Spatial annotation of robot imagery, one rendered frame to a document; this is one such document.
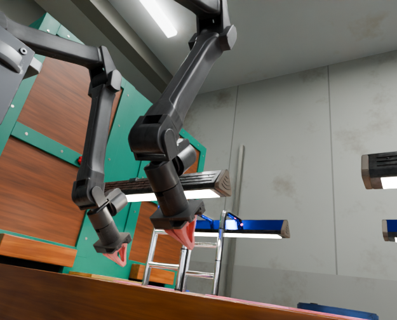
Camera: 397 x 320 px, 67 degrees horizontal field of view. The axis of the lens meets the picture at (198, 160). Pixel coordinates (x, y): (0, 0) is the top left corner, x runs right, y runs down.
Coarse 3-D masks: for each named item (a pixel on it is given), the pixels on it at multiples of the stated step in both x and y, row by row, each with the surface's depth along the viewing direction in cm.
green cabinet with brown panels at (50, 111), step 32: (64, 32) 137; (64, 64) 137; (32, 96) 123; (64, 96) 135; (128, 96) 167; (0, 128) 110; (32, 128) 121; (64, 128) 133; (128, 128) 165; (0, 160) 110; (32, 160) 120; (64, 160) 130; (128, 160) 163; (0, 192) 109; (32, 192) 118; (64, 192) 130; (0, 224) 107; (32, 224) 117; (64, 224) 128; (128, 224) 156; (96, 256) 139; (128, 256) 154; (160, 256) 176
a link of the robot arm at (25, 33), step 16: (0, 16) 67; (16, 32) 72; (32, 32) 76; (32, 48) 77; (48, 48) 79; (64, 48) 83; (80, 48) 88; (96, 48) 93; (80, 64) 91; (96, 64) 93; (112, 64) 97; (96, 80) 96
